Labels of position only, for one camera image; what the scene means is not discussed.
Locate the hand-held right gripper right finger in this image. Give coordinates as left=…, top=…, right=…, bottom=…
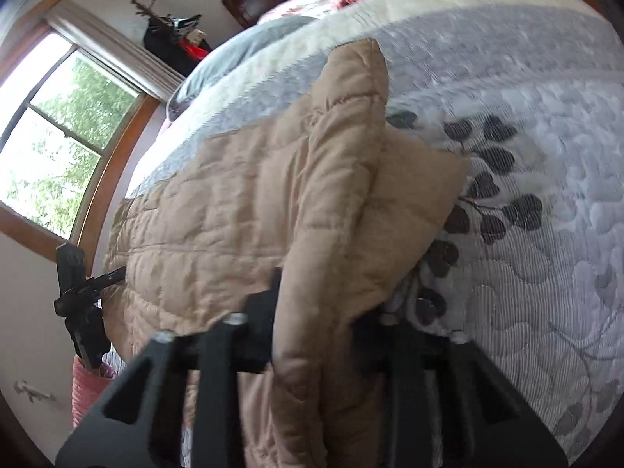
left=351, top=314, right=569, bottom=468

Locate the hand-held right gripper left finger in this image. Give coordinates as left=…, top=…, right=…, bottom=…
left=56, top=267, right=284, bottom=468

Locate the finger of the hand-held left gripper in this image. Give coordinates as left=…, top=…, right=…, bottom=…
left=87, top=266, right=126, bottom=294

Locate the beige quilted coat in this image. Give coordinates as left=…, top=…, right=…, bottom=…
left=100, top=38, right=472, bottom=468

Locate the coat rack with clothes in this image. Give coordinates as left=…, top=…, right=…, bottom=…
left=131, top=0, right=213, bottom=78

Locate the pink bed sheet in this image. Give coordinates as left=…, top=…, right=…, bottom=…
left=71, top=351, right=119, bottom=429

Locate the white curtain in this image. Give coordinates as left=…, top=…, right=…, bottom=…
left=45, top=0, right=187, bottom=101

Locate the grey pillow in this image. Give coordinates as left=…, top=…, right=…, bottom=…
left=168, top=16, right=317, bottom=121

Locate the bed with grey quilt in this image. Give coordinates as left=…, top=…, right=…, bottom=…
left=124, top=0, right=623, bottom=468

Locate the large wooden frame window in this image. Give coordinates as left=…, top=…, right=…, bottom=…
left=0, top=0, right=163, bottom=265

